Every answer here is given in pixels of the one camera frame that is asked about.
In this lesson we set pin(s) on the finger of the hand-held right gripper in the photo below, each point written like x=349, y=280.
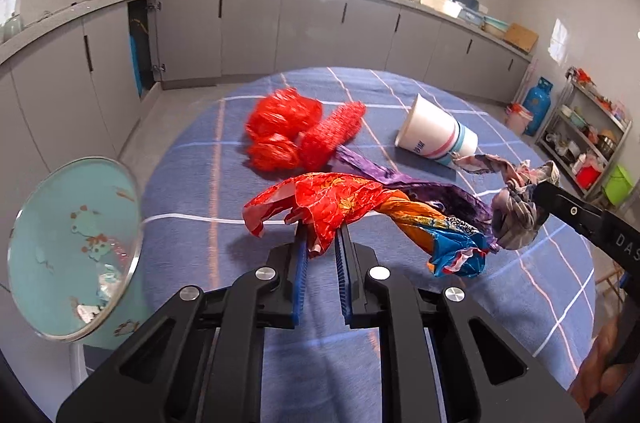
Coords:
x=565, y=205

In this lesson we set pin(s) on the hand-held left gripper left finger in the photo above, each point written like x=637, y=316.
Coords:
x=301, y=273

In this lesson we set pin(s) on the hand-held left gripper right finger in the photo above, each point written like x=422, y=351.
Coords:
x=342, y=278

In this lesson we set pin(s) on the plaid cloth scrap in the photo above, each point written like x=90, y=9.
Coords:
x=515, y=218

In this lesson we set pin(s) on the red floral plastic bag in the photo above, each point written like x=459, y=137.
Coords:
x=340, y=198

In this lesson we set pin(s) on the red foam fruit net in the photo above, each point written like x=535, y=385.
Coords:
x=330, y=133

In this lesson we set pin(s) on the white paper cup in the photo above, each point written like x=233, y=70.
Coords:
x=430, y=128

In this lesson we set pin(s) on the teal cartoon print bin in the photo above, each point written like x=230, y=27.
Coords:
x=55, y=253

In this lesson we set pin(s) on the person's right hand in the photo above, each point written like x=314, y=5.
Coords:
x=597, y=353

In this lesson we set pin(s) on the red plastic basin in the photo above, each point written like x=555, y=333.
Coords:
x=589, y=177

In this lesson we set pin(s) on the green plastic bucket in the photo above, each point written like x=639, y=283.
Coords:
x=619, y=185

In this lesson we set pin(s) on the pink plastic bucket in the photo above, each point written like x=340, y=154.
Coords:
x=519, y=120

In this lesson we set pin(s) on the blue gas cylinder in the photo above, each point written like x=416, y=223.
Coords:
x=539, y=108

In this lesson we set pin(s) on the metal storage shelf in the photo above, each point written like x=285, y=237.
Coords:
x=600, y=105

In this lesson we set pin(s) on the blue plaid tablecloth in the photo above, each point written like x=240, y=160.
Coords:
x=200, y=183

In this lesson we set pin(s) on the stack of teal bowls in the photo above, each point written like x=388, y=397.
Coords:
x=495, y=27

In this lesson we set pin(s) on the light blue storage box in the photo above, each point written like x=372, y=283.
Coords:
x=467, y=10

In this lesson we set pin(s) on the cream plastic tray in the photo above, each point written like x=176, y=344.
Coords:
x=440, y=5

